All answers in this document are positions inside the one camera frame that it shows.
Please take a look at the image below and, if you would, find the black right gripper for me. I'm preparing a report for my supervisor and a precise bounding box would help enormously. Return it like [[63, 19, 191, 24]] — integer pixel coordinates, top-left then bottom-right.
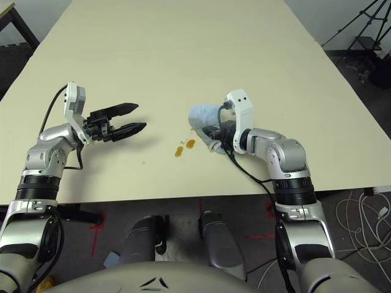
[[201, 120, 238, 151]]

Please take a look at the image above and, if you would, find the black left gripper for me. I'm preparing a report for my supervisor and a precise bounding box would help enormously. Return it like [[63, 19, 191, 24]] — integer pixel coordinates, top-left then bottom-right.
[[82, 103, 148, 143]]

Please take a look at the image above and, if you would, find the blue fluffy rag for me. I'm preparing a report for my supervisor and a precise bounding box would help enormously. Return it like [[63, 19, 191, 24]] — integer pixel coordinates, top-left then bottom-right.
[[186, 103, 233, 155]]

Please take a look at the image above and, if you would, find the black table base bar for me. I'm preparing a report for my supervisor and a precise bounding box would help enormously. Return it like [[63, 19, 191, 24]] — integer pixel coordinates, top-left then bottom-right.
[[56, 203, 103, 226]]

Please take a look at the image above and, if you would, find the grey right robot leg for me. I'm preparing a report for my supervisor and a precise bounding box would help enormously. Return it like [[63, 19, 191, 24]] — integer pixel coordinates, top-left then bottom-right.
[[198, 210, 247, 282]]

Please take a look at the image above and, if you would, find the grey robot leg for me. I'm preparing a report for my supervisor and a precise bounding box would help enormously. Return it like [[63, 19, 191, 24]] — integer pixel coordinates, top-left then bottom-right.
[[117, 215, 167, 267], [198, 210, 247, 282]]

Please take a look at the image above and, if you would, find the grey left robot leg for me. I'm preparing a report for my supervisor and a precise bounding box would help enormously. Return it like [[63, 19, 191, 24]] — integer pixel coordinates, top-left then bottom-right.
[[117, 215, 167, 267]]

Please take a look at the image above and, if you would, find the black foam floor mat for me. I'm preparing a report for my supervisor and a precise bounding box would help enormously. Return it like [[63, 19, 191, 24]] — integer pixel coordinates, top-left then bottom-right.
[[0, 41, 35, 102]]

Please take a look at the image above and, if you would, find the blue floor scrap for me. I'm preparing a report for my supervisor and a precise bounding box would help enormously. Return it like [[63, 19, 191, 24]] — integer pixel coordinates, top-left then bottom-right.
[[103, 250, 120, 270]]

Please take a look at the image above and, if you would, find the beige robot torso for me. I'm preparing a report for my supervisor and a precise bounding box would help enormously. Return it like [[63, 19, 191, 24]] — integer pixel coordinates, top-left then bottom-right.
[[45, 260, 267, 293]]

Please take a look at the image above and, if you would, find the side table with black legs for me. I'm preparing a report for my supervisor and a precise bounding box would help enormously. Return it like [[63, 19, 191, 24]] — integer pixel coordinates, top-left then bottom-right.
[[0, 1, 40, 49]]

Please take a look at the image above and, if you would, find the yellow floor object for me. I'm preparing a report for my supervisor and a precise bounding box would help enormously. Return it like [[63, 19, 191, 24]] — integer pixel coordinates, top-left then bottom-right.
[[37, 275, 55, 291]]

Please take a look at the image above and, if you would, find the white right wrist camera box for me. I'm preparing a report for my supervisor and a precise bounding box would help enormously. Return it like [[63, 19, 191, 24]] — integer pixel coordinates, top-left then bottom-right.
[[225, 89, 254, 154]]

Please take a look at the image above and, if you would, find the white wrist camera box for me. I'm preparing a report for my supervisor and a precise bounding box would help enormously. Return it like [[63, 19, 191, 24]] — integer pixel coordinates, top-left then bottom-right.
[[63, 81, 92, 146], [225, 89, 254, 154]]

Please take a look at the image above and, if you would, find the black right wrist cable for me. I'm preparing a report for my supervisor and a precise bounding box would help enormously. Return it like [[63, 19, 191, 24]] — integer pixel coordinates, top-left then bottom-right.
[[217, 102, 291, 293]]

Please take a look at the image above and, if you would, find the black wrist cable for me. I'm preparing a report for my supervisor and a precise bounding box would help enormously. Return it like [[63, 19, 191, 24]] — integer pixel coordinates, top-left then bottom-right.
[[217, 102, 291, 293], [40, 84, 85, 171]]

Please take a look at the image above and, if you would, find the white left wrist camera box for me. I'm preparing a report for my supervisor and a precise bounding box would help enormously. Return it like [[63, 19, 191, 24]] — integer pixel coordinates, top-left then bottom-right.
[[63, 81, 92, 146]]

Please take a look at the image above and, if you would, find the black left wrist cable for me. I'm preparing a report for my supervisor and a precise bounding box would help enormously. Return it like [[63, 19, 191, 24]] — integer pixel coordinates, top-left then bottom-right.
[[40, 84, 85, 171]]

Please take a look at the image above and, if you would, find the white floor cable bundle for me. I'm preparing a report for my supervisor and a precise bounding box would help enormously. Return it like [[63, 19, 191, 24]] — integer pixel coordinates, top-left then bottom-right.
[[334, 187, 391, 267]]

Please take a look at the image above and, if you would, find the black camera tripod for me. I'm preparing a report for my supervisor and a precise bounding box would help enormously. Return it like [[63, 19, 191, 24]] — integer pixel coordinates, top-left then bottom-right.
[[321, 0, 391, 47]]

